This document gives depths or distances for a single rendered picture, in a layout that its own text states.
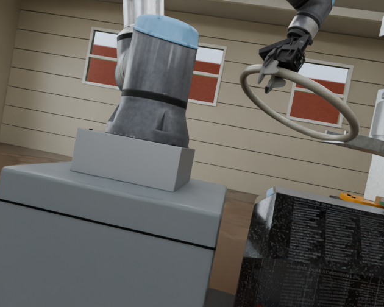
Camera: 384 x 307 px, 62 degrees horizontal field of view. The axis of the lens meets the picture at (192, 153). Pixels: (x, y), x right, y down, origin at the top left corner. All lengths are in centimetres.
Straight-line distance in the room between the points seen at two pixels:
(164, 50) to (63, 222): 38
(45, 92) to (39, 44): 125
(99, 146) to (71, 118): 812
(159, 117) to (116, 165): 13
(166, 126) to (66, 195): 24
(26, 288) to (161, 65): 49
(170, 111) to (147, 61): 11
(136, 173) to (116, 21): 828
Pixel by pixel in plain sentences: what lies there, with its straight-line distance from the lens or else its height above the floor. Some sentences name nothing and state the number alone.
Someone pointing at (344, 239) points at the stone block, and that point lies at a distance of 144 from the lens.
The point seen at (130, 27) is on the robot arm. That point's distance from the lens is 91.
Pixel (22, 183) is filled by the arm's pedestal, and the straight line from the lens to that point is 64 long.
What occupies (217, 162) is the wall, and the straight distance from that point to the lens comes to 773.
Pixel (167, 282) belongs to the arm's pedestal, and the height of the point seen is 72.
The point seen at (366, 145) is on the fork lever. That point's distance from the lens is 144.
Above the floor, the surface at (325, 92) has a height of 118.
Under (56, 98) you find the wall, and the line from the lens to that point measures 903.
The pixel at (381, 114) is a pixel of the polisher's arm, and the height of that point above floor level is 137.
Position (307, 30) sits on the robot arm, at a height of 137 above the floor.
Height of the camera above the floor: 95
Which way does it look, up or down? 2 degrees down
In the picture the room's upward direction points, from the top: 11 degrees clockwise
